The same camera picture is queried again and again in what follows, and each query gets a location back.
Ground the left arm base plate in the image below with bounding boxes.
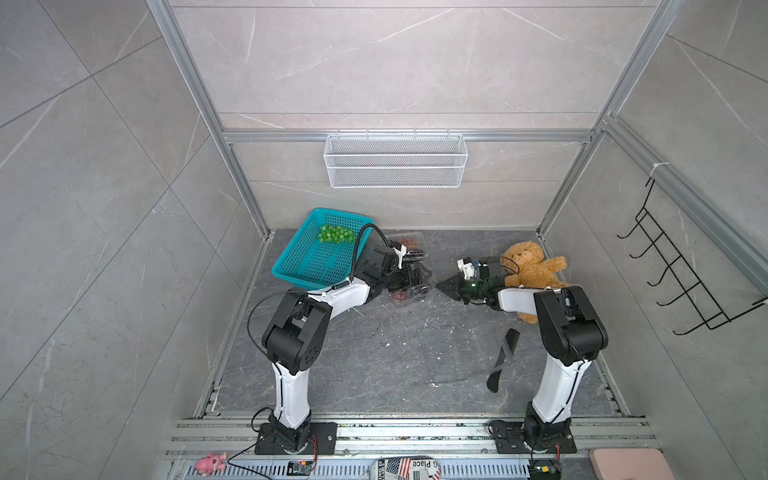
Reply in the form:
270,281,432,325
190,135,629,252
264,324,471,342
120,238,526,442
254,422,338,455

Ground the black wire hook rack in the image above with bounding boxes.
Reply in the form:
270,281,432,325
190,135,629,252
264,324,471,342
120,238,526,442
616,179,767,337

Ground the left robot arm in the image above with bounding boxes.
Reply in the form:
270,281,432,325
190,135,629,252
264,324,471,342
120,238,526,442
258,223,428,454

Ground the pink pad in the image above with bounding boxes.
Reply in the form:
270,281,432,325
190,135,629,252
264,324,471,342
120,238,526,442
589,448,676,480

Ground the black knife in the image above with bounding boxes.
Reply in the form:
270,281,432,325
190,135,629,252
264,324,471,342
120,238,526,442
486,328,520,393

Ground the white wire mesh shelf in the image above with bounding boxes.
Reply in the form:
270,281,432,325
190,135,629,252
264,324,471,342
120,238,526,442
323,133,468,189

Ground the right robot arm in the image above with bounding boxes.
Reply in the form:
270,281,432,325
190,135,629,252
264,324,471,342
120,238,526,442
436,258,608,454

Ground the brown teddy bear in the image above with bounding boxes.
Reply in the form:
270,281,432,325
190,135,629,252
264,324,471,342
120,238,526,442
492,241,574,328

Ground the teal plastic basket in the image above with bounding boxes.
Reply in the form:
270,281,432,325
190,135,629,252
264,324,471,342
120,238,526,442
272,208,373,291

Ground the clear plastic clamshell container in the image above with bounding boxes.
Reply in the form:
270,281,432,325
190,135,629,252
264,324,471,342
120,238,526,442
389,231,427,252

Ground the green grape bunch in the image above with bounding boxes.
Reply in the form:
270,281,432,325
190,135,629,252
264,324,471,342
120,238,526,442
316,224,357,244

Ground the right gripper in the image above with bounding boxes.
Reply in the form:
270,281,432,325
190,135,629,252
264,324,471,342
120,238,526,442
438,274,489,305

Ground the pink pig toy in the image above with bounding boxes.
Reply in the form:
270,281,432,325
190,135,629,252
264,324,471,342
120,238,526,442
194,452,228,477

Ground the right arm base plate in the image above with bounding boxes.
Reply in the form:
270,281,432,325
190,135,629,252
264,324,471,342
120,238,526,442
487,417,577,454

